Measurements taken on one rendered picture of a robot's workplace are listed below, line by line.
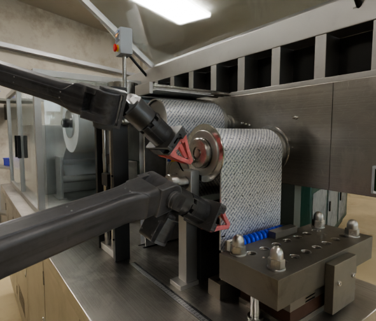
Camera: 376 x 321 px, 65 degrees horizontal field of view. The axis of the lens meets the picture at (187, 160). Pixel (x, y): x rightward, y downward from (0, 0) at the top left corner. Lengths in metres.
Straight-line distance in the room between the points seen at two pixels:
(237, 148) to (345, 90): 0.34
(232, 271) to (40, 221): 0.42
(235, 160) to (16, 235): 0.51
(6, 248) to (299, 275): 0.51
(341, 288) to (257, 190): 0.29
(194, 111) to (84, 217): 0.62
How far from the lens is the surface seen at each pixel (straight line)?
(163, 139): 0.67
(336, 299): 0.78
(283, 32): 1.06
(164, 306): 0.77
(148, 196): 0.51
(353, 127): 0.89
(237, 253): 0.69
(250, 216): 0.81
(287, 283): 0.64
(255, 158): 0.80
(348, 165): 0.90
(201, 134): 0.75
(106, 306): 0.79
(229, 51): 1.20
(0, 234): 0.41
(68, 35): 5.84
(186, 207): 0.63
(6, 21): 5.36
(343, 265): 0.77
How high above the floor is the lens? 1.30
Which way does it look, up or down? 5 degrees down
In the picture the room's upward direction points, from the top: straight up
